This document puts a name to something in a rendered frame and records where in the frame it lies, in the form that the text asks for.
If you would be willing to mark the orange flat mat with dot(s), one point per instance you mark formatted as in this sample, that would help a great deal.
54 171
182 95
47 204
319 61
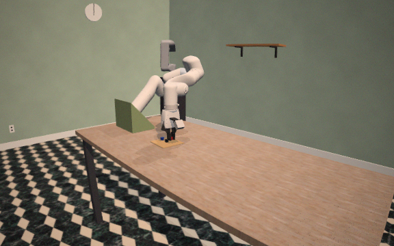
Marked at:
163 144

